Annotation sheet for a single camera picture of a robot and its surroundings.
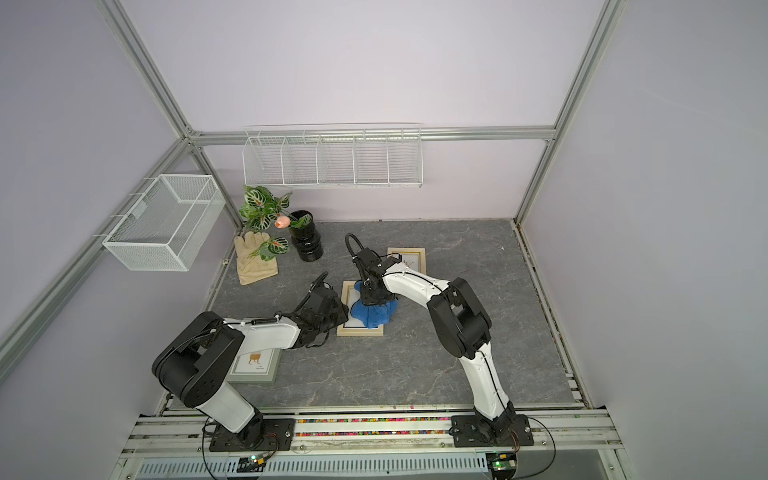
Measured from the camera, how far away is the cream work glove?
42.0 inches

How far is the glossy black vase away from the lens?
3.31 ft

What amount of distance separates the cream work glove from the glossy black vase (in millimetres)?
114
